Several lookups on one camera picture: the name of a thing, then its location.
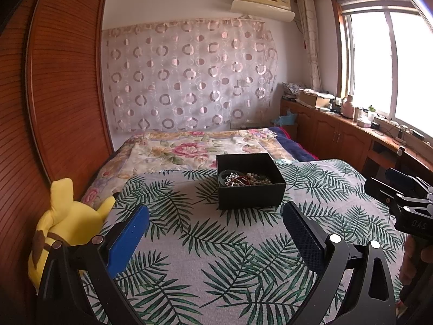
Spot beige window curtain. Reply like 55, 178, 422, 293
296, 0, 322, 92

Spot blue plastic bag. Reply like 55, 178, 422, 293
273, 110, 298, 127

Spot red and silver bracelet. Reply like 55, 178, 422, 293
225, 173, 249, 187

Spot window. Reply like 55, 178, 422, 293
330, 0, 433, 139

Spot patterned wrapping paper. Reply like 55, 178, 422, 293
282, 81, 307, 101

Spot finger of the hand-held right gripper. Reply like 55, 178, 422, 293
386, 167, 427, 191
365, 177, 404, 208

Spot wooden wardrobe door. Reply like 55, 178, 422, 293
0, 0, 116, 312

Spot leaf print bed sheet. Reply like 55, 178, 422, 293
79, 158, 406, 325

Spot dark blue blanket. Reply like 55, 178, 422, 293
271, 126, 320, 162

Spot cardboard box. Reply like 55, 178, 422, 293
298, 89, 335, 109

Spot dark green bangle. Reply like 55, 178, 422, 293
218, 168, 237, 187

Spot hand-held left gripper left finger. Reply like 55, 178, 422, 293
35, 205, 151, 325

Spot wall air conditioner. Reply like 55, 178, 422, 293
231, 0, 296, 21

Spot circle patterned sheer curtain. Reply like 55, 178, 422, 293
101, 18, 280, 132

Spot person's right hand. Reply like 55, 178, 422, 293
400, 234, 433, 287

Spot pearl necklace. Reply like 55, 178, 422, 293
244, 173, 273, 186

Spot yellow plush toy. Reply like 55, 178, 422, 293
27, 178, 116, 295

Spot floral blanket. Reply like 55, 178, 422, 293
79, 127, 295, 207

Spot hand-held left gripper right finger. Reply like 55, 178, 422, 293
281, 201, 398, 325

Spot wooden cabinet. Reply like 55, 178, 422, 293
279, 96, 433, 190

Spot pink jug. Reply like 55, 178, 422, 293
341, 95, 356, 119

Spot black jewelry box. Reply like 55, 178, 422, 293
216, 153, 287, 210

